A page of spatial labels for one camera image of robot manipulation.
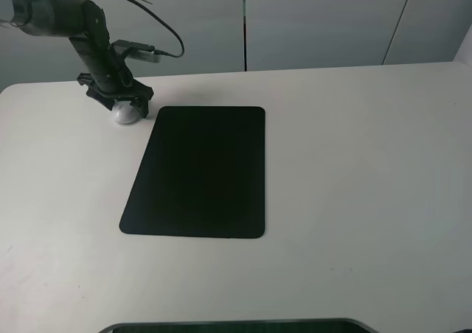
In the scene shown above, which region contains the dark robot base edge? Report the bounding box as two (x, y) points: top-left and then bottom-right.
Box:
(101, 318), (375, 332)

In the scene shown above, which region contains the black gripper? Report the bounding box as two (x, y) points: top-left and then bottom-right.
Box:
(77, 73), (153, 119)

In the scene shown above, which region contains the black mouse pad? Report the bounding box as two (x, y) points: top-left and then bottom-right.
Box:
(119, 106), (266, 239)

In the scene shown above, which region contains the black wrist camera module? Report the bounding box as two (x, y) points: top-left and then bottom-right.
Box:
(111, 40), (160, 63)

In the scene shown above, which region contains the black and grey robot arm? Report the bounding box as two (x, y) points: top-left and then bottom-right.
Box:
(1, 0), (154, 119)

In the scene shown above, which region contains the white computer mouse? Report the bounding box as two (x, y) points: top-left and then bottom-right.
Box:
(111, 102), (140, 125)

